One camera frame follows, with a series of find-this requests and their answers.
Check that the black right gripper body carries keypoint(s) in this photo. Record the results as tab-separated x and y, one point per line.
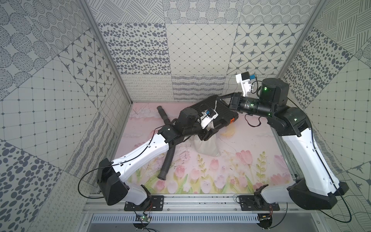
246	105

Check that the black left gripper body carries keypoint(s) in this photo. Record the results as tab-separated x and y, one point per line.
207	131

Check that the beige cloth soil bag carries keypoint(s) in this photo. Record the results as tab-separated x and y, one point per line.
208	148

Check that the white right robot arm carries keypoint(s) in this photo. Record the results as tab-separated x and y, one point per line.
319	187

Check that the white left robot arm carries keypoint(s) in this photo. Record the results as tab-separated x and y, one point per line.
113	175

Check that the black plastic tool case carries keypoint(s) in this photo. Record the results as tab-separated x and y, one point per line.
208	103

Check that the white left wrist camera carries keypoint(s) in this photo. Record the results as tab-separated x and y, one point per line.
207	117

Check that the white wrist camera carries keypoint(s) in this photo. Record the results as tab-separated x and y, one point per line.
246	81
207	117

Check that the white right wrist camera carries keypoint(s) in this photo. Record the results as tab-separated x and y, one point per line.
246	81

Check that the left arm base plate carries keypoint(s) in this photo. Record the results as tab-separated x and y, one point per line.
153	203

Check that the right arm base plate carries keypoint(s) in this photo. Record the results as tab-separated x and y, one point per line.
255	203

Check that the aluminium mounting rail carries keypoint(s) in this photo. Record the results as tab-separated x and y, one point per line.
174	203

